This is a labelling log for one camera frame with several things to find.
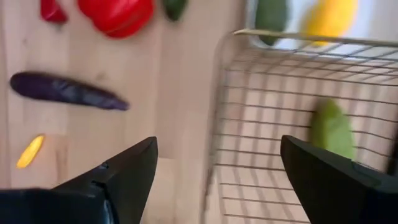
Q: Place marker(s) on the small yellow pepper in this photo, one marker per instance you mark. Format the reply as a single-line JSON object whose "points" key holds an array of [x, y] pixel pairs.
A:
{"points": [[30, 152]]}

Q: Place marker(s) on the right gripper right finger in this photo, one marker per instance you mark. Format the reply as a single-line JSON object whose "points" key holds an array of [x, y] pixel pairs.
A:
{"points": [[326, 186]]}

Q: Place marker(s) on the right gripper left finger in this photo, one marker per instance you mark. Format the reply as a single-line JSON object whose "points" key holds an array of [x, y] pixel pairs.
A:
{"points": [[130, 174]]}

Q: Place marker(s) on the yellow lemon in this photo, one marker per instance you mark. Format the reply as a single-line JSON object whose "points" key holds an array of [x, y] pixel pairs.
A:
{"points": [[329, 18]]}

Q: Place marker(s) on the small red pepper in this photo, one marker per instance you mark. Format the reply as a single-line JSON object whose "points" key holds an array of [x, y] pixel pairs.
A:
{"points": [[51, 11]]}

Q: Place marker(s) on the light green squash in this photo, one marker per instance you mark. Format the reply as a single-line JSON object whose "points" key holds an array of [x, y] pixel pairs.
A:
{"points": [[331, 127]]}

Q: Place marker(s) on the dark green avocado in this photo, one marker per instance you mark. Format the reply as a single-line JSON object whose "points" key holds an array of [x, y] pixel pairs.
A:
{"points": [[271, 17]]}

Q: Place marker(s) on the red bell pepper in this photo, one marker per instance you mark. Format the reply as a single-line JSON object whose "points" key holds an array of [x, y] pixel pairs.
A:
{"points": [[118, 15]]}

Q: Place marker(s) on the purple eggplant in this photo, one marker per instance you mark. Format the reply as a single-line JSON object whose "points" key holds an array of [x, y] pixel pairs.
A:
{"points": [[62, 90]]}

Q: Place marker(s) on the dark green cucumber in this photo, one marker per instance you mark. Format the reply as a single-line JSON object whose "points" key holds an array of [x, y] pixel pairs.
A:
{"points": [[175, 7]]}

